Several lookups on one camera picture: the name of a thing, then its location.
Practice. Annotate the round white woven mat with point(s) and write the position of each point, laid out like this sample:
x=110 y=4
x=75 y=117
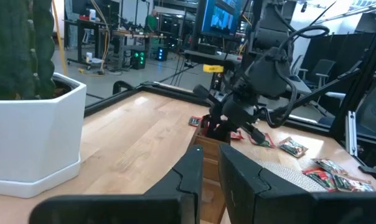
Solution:
x=290 y=176

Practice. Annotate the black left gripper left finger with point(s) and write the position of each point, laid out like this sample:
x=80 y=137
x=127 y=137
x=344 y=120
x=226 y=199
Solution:
x=113 y=211

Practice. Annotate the green cactus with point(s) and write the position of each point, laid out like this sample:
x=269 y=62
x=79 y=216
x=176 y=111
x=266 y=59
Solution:
x=13 y=46

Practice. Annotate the black partition panels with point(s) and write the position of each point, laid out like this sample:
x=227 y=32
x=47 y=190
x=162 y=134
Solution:
x=340 y=49

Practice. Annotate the red box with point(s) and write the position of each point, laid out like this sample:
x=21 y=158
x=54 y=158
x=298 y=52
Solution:
x=83 y=17

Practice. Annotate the grey office chair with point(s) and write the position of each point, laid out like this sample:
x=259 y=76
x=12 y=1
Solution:
x=322 y=68

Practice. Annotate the computer tower blue lights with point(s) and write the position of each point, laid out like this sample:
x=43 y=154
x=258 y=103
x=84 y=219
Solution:
x=161 y=53

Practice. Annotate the black desk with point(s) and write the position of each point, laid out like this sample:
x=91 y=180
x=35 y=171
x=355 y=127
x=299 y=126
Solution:
x=80 y=40

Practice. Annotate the white hexagonal planter pot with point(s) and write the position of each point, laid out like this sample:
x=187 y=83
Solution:
x=35 y=140

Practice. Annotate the black equipment table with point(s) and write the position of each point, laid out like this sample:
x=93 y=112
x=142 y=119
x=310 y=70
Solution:
x=206 y=57

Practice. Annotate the large display screen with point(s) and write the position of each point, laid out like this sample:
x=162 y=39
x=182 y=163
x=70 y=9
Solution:
x=219 y=18

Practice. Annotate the small lit computer tower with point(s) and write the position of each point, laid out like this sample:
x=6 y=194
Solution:
x=215 y=81

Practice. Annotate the white bottle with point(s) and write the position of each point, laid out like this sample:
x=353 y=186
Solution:
x=89 y=57

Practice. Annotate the wooden workbench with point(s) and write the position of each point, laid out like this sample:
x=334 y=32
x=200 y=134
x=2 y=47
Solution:
x=135 y=35

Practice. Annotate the black boom pole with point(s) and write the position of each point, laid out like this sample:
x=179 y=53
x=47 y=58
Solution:
x=323 y=14

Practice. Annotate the black office chair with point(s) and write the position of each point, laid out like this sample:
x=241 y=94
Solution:
x=374 y=105

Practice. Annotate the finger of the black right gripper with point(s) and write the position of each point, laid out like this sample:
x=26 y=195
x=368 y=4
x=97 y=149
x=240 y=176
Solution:
x=228 y=130
x=214 y=127

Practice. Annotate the silver aluminium extrusion piece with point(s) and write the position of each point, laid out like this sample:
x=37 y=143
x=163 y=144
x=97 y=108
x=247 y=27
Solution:
x=351 y=133

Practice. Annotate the computer tower green lights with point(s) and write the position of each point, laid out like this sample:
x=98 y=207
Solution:
x=138 y=59

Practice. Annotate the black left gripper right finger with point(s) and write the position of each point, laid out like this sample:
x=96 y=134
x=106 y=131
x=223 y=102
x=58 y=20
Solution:
x=244 y=193

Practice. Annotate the white container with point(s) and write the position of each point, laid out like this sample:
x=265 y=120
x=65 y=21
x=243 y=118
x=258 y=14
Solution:
x=92 y=14

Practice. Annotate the person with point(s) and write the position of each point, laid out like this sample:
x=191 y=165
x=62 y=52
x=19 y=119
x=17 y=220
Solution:
x=151 y=21

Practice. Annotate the wooden compartment box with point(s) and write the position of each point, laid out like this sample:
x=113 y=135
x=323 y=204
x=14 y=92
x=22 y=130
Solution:
x=210 y=174

